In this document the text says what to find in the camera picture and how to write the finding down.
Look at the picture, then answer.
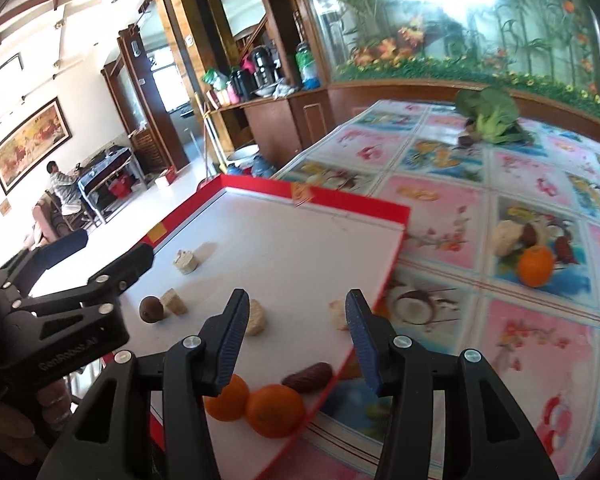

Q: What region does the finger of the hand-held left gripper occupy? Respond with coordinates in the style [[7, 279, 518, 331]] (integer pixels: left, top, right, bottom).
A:
[[15, 243, 156, 346], [0, 229, 90, 306]]

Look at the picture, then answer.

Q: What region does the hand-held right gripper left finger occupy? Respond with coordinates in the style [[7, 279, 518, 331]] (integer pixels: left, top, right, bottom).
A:
[[36, 288, 252, 480]]

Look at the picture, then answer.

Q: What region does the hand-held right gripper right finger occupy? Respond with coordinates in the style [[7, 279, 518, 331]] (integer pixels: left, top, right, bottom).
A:
[[344, 289, 576, 480]]

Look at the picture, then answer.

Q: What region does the beige lumpy food piece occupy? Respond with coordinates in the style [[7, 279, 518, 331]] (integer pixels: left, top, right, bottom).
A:
[[172, 249, 200, 276], [328, 300, 351, 332], [492, 220, 526, 257], [244, 299, 267, 337], [160, 288, 188, 317]]

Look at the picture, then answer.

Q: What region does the brown round fruit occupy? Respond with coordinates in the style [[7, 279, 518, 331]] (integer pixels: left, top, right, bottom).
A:
[[139, 296, 163, 323]]

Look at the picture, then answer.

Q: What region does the orange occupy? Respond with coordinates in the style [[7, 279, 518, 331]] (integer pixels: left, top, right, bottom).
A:
[[202, 374, 251, 423], [245, 384, 307, 439], [516, 245, 555, 288]]

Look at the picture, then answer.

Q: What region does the white tray with red rim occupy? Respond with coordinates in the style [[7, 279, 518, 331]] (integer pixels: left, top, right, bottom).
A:
[[27, 174, 412, 480]]

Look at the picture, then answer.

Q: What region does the person's left hand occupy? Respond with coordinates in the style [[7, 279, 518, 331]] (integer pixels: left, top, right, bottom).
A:
[[0, 379, 73, 466]]

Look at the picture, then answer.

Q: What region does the armchair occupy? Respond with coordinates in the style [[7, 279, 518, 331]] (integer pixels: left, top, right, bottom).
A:
[[22, 192, 88, 251]]

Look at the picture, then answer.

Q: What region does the table with blue cloth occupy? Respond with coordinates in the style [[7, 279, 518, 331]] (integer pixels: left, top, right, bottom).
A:
[[77, 146, 136, 226]]

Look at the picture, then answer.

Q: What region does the white basin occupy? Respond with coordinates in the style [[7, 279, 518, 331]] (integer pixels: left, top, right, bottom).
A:
[[227, 144, 261, 163]]

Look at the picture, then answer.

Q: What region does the blue water jug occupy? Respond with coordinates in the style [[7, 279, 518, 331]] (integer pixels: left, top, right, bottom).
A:
[[250, 155, 281, 178]]

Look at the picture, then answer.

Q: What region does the printed plastic tablecloth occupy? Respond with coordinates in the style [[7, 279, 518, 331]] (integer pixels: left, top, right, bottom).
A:
[[260, 99, 600, 480]]

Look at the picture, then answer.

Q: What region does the green bag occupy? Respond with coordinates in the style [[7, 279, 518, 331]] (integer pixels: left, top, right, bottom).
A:
[[201, 67, 230, 92]]

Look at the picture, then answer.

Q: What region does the black thermos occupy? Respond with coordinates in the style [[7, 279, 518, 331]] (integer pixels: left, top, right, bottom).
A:
[[230, 69, 253, 102]]

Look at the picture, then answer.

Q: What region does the wooden partition cabinet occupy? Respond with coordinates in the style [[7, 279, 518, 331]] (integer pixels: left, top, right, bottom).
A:
[[147, 0, 341, 181]]

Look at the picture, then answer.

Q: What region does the black kettle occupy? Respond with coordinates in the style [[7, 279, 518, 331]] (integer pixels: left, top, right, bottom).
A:
[[250, 46, 281, 86]]

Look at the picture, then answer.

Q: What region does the green broccoli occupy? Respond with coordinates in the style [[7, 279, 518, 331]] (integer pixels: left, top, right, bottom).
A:
[[454, 87, 533, 146]]

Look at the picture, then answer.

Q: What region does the green plastic bottle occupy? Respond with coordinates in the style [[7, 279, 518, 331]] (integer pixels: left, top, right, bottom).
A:
[[295, 42, 318, 90]]

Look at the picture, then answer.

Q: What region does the fish tank with plants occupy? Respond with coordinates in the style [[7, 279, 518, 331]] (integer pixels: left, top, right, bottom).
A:
[[285, 0, 600, 121]]

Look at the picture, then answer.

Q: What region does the framed wall painting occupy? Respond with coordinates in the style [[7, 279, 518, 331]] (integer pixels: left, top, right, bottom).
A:
[[0, 96, 73, 196]]

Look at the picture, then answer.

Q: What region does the wooden door frame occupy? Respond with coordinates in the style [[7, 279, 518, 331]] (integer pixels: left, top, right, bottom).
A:
[[102, 25, 191, 176]]

